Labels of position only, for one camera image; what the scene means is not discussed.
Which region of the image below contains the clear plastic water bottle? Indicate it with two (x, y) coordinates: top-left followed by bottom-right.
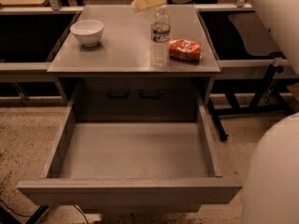
(150, 6), (171, 66)

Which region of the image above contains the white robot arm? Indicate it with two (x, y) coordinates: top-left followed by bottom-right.
(133, 0), (299, 224)

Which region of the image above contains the grey cabinet counter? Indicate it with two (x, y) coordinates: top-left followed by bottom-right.
(49, 6), (220, 122)

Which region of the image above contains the grey open bottom drawer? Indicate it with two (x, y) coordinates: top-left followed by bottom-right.
(17, 89), (241, 213)

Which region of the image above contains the orange snack bag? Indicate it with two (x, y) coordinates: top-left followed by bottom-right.
(169, 38), (204, 61)

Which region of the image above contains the white ceramic bowl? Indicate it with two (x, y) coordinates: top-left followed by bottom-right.
(70, 20), (104, 47)

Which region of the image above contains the left grey side table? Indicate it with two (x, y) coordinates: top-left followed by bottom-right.
(0, 7), (81, 105)

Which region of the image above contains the black folding table stand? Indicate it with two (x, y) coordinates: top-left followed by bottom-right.
(207, 57), (293, 141)

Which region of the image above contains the right black drawer handle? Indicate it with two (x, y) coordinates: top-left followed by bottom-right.
(139, 90), (162, 99)

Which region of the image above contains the black drawer handle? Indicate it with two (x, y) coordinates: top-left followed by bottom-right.
(139, 90), (162, 99)
(107, 90), (129, 99)

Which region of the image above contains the left black drawer handle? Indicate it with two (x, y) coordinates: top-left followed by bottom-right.
(107, 90), (129, 99)

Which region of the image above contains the black floor cable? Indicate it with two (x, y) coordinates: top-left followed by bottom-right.
(0, 199), (90, 224)

